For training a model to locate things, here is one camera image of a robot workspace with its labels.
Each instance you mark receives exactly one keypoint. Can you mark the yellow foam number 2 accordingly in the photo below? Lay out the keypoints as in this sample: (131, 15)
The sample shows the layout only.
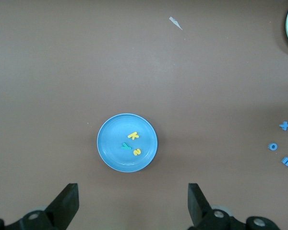
(137, 152)

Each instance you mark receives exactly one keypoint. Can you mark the blue foam letter o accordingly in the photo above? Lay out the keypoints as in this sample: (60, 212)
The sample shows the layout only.
(270, 146)

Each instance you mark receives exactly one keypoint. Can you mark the blue plate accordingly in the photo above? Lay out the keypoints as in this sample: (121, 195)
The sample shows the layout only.
(112, 134)

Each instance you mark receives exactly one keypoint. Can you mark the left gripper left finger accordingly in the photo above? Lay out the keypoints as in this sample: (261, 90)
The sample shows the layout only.
(62, 208)

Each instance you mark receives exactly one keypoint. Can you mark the blue foam plus sign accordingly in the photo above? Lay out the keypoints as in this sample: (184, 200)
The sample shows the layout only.
(284, 125)

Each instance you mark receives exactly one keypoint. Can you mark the teal foam letter y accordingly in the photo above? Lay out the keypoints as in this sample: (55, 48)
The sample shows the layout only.
(125, 146)

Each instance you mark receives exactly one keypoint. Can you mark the yellow foam letter k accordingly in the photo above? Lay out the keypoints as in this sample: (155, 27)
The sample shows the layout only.
(133, 135)

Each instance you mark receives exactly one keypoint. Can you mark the white paper scrap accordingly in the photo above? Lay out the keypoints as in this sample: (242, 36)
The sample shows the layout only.
(175, 22)

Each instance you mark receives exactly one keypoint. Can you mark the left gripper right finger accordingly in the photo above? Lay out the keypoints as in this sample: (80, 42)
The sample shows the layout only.
(201, 210)

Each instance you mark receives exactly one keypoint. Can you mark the brown table cover sheet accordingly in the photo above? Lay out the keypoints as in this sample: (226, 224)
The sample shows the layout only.
(62, 72)

